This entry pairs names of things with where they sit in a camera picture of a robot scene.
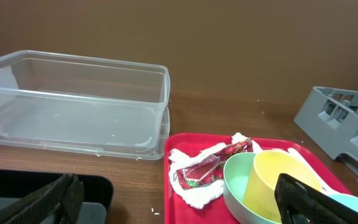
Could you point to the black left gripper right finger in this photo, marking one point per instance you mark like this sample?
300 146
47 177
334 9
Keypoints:
299 203

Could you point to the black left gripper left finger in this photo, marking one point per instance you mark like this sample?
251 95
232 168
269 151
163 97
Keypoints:
61 198

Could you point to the yellow cup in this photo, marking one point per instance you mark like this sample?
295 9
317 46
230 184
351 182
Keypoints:
268 165

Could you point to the green bowl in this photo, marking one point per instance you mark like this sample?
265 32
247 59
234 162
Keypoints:
236 175

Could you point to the light blue bowl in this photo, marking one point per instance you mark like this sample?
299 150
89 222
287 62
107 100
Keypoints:
356 205

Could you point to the red snack wrapper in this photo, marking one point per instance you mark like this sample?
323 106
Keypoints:
210 168

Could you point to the white napkin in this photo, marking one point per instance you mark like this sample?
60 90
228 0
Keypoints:
198 197

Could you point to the grey dishwasher rack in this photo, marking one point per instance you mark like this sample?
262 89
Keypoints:
329 116

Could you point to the clear plastic waste bin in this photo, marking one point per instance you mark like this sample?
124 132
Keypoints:
85 105

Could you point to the black plastic bin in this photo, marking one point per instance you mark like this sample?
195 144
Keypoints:
16 184

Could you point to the red serving tray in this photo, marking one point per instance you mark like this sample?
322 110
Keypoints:
177 211

